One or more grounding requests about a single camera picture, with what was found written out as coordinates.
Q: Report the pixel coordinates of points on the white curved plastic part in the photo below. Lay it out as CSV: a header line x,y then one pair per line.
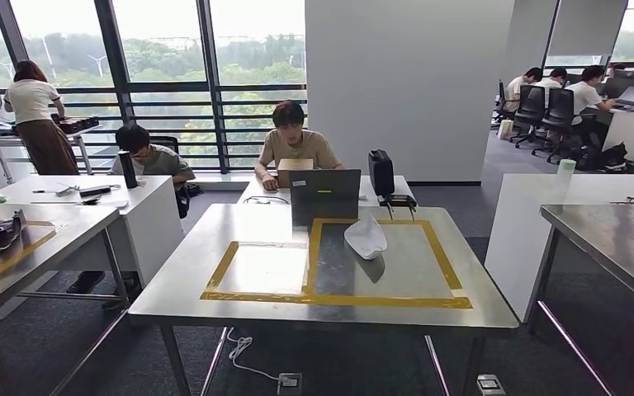
x,y
366,240

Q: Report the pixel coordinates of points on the steel workbench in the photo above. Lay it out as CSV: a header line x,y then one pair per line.
x,y
262,270
612,235
76,229

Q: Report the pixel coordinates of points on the grey laptop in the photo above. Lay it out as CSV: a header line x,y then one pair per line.
x,y
317,183

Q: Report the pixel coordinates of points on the cardboard box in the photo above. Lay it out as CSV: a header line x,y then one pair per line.
x,y
295,165

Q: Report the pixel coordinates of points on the person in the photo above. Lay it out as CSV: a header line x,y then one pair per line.
x,y
516,87
551,82
32,101
582,98
158,164
295,147
616,68

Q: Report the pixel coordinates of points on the black hard case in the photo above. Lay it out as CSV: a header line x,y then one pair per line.
x,y
381,172

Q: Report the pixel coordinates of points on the black office chair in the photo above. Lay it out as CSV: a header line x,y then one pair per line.
x,y
530,104
500,101
560,109
166,143

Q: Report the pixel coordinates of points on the floor socket box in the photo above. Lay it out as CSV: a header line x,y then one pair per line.
x,y
491,384
289,383

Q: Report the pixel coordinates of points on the black thermos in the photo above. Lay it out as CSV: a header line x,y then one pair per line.
x,y
128,172

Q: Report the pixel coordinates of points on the white bag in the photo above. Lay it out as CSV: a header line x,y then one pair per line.
x,y
505,129

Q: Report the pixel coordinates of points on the white counter table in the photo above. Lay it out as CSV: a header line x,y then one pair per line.
x,y
514,246

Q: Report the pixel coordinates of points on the black remote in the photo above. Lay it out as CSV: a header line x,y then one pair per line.
x,y
95,190

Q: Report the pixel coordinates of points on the black devices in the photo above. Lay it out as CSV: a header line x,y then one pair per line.
x,y
79,124

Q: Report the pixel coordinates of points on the pale green cup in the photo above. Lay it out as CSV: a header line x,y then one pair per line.
x,y
566,169

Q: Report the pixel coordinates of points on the black bags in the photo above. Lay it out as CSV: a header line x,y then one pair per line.
x,y
607,158

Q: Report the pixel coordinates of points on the black window frame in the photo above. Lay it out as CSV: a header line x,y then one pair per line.
x,y
211,82

